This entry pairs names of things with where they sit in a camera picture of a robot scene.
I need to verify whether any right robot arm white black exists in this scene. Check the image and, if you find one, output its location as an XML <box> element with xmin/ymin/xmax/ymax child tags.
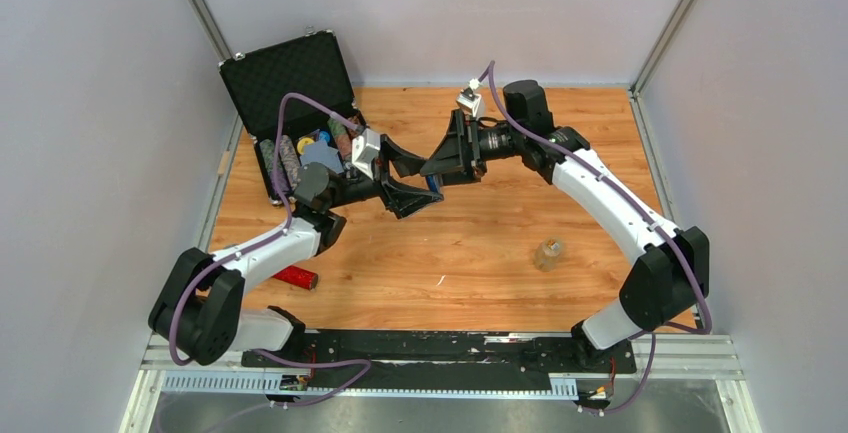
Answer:
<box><xmin>420</xmin><ymin>79</ymin><xmax>709</xmax><ymax>371</ymax></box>

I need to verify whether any purple cable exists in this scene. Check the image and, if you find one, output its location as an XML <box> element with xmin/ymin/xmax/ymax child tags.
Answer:
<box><xmin>476</xmin><ymin>60</ymin><xmax>713</xmax><ymax>416</ymax></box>
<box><xmin>166</xmin><ymin>92</ymin><xmax>372</xmax><ymax>411</ymax></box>

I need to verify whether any pink green chip stack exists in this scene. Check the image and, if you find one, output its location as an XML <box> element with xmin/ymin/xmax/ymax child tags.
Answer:
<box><xmin>328</xmin><ymin>118</ymin><xmax>352</xmax><ymax>160</ymax></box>

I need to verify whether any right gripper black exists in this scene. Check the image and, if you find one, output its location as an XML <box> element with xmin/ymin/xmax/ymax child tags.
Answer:
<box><xmin>420</xmin><ymin>109</ymin><xmax>524</xmax><ymax>187</ymax></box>

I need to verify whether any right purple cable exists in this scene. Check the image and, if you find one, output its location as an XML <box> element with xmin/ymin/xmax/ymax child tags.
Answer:
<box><xmin>476</xmin><ymin>60</ymin><xmax>713</xmax><ymax>416</ymax></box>

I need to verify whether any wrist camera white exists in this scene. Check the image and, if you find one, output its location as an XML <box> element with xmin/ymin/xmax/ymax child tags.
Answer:
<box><xmin>456</xmin><ymin>78</ymin><xmax>486</xmax><ymax>120</ymax></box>
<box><xmin>351</xmin><ymin>128</ymin><xmax>381</xmax><ymax>180</ymax></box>

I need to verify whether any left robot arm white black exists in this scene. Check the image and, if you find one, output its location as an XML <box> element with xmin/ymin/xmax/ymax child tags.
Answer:
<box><xmin>148</xmin><ymin>132</ymin><xmax>443</xmax><ymax>366</ymax></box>

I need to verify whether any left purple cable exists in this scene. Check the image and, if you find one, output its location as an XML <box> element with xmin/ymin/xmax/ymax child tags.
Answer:
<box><xmin>166</xmin><ymin>92</ymin><xmax>372</xmax><ymax>411</ymax></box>

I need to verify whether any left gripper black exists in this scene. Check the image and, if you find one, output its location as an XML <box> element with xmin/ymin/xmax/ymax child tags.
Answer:
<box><xmin>326</xmin><ymin>134</ymin><xmax>442</xmax><ymax>219</ymax></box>

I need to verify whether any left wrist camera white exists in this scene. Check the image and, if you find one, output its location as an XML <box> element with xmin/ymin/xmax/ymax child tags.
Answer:
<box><xmin>351</xmin><ymin>128</ymin><xmax>381</xmax><ymax>180</ymax></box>

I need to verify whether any blue playing card deck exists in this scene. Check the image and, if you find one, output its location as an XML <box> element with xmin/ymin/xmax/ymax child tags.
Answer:
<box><xmin>300</xmin><ymin>140</ymin><xmax>344</xmax><ymax>174</ymax></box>

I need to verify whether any red glitter tube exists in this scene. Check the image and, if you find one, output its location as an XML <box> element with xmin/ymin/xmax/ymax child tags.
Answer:
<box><xmin>273</xmin><ymin>265</ymin><xmax>319</xmax><ymax>291</ymax></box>

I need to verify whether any purple chip stack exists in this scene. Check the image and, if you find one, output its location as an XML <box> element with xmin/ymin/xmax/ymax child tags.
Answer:
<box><xmin>279</xmin><ymin>135</ymin><xmax>301</xmax><ymax>188</ymax></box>

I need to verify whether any yellow dealer button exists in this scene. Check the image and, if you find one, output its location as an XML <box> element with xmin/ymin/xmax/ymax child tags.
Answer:
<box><xmin>296</xmin><ymin>136</ymin><xmax>315</xmax><ymax>155</ymax></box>

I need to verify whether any clear pill bottle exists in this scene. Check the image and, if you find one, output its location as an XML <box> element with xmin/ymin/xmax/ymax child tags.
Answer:
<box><xmin>533</xmin><ymin>237</ymin><xmax>564</xmax><ymax>272</ymax></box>

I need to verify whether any black poker chip case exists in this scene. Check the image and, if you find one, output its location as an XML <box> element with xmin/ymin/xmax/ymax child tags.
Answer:
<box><xmin>218</xmin><ymin>27</ymin><xmax>376</xmax><ymax>207</ymax></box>

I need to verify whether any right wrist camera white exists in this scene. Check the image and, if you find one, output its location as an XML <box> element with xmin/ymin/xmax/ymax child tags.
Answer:
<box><xmin>456</xmin><ymin>78</ymin><xmax>486</xmax><ymax>120</ymax></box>

